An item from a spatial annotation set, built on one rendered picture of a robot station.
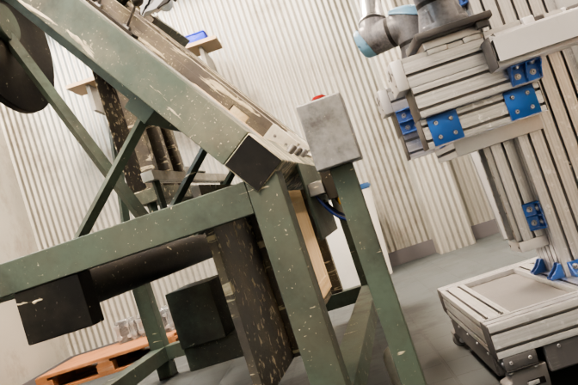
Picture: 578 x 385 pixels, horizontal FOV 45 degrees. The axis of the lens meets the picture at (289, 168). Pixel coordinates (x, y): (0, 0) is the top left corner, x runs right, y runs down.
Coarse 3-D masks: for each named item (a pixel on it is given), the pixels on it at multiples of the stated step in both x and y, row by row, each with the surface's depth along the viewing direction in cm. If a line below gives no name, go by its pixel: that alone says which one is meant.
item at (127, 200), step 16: (16, 48) 298; (32, 64) 298; (32, 80) 299; (48, 80) 298; (48, 96) 295; (64, 112) 294; (80, 128) 294; (144, 128) 198; (80, 144) 295; (96, 144) 294; (112, 144) 413; (128, 144) 197; (96, 160) 291; (112, 176) 198; (192, 176) 271; (128, 192) 290; (160, 192) 286; (176, 192) 272; (96, 208) 199; (128, 208) 290; (144, 208) 290; (160, 208) 286
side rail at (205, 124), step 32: (32, 0) 192; (64, 0) 190; (64, 32) 190; (96, 32) 188; (128, 64) 187; (160, 64) 185; (160, 96) 185; (192, 96) 184; (192, 128) 184; (224, 128) 182; (224, 160) 182
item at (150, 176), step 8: (144, 176) 280; (152, 176) 279; (160, 176) 287; (168, 176) 297; (176, 176) 309; (184, 176) 320; (200, 176) 347; (208, 176) 361; (216, 176) 376; (224, 176) 395
